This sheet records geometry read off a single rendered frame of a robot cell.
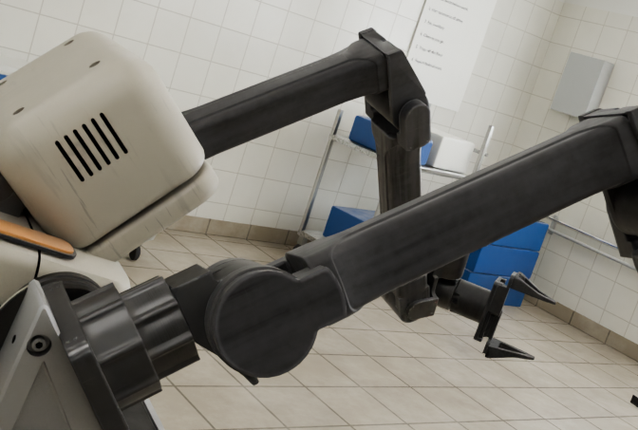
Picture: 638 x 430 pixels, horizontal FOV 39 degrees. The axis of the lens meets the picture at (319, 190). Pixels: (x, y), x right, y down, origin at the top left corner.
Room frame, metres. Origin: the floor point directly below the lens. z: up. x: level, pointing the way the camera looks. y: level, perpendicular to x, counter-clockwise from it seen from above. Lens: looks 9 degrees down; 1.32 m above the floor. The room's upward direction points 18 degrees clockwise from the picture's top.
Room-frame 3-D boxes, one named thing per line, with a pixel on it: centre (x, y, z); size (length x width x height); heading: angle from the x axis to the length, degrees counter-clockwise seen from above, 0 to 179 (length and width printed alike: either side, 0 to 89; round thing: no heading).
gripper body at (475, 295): (1.45, -0.30, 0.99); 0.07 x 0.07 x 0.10; 74
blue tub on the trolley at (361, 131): (5.30, -0.31, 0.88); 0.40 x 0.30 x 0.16; 43
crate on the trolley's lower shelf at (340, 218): (5.46, -0.43, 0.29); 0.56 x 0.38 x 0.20; 138
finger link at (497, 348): (1.43, -0.37, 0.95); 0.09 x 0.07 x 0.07; 74
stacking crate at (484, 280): (6.02, -1.20, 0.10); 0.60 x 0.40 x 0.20; 128
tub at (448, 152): (5.59, -0.55, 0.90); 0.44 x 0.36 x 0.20; 49
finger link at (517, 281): (1.43, -0.37, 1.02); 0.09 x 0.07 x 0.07; 74
